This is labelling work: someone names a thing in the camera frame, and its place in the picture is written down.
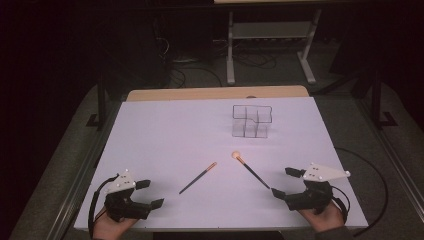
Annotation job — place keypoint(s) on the thin dark makeup brush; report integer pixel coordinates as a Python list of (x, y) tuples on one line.
[(198, 177)]

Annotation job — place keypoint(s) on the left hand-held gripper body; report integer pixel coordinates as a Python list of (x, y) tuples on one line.
[(125, 206)]

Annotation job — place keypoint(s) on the person's right hand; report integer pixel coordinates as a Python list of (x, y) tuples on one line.
[(325, 218)]

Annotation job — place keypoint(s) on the round-head dark makeup brush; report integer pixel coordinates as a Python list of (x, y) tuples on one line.
[(253, 172)]

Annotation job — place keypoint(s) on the person's left hand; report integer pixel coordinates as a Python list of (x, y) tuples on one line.
[(106, 228)]

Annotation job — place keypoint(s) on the grey metal shelf stand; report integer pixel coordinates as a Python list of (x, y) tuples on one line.
[(266, 30)]

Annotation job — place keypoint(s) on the aluminium rail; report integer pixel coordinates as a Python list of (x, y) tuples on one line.
[(71, 206), (400, 173)]

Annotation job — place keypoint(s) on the clear plastic organizer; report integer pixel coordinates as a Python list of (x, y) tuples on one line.
[(245, 128)]

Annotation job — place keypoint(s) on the wooden table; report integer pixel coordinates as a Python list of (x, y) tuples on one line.
[(200, 93)]

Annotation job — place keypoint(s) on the black metal post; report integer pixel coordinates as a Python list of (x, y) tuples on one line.
[(376, 100), (101, 100)]

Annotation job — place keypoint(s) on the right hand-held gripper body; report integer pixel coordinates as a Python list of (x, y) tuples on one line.
[(310, 198)]

